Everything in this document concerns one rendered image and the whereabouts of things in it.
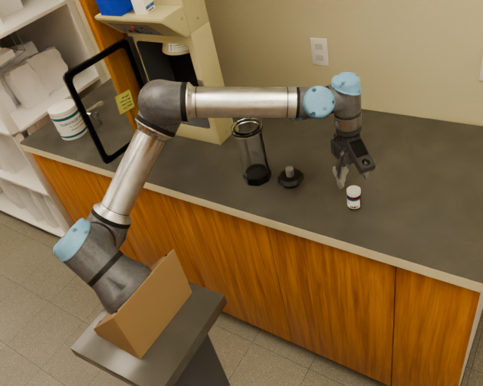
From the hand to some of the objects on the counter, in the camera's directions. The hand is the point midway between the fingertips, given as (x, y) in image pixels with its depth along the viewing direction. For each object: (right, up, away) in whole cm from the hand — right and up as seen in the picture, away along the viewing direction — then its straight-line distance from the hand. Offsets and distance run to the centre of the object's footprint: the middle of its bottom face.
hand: (354, 183), depth 142 cm
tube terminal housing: (-50, +28, +62) cm, 84 cm away
